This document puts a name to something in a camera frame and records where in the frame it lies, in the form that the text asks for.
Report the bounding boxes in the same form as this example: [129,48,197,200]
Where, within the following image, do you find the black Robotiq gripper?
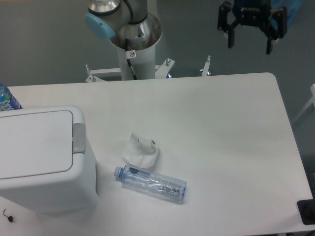
[217,0,287,55]

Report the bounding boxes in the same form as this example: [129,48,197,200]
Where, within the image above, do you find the white trash can lid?
[0,110,73,179]

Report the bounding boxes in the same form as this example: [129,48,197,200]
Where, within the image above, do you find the white plastic trash can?
[0,105,98,213]

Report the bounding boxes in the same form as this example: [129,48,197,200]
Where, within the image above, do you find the blue plastic bag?
[271,0,303,27]

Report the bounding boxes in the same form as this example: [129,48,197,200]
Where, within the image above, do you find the crumpled white paper wrapper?
[122,133,160,169]

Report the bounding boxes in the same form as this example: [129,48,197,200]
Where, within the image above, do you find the clear crushed plastic bottle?
[114,165,187,204]

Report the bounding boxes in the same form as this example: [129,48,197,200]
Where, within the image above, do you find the black device at table edge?
[297,199,315,225]

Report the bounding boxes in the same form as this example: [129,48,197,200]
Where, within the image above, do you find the grey lid push button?
[72,123,86,153]

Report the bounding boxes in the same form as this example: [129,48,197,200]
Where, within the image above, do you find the blue labelled bottle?
[0,83,23,112]

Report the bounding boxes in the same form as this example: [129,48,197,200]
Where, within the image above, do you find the white frame at right edge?
[293,84,315,124]

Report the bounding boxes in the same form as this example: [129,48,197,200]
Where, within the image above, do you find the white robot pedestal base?
[85,13,212,83]

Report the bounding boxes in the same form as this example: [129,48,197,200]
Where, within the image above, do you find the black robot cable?
[124,38,137,81]

